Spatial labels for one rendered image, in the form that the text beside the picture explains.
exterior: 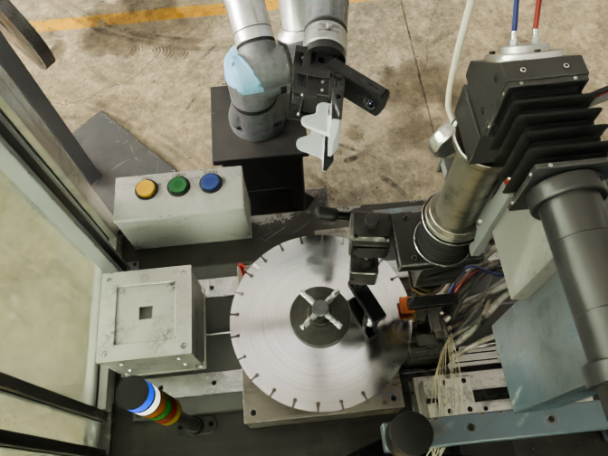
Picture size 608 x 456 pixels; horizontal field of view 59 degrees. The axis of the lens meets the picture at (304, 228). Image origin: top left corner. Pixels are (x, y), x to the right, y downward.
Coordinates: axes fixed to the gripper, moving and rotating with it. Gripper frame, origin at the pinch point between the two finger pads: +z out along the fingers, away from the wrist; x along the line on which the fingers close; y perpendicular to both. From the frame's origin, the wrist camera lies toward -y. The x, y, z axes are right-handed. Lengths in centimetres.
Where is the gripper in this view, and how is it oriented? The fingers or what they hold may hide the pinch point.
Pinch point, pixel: (332, 156)
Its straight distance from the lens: 82.5
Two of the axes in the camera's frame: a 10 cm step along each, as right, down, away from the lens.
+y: -9.9, -1.1, -1.0
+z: -0.6, 8.9, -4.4
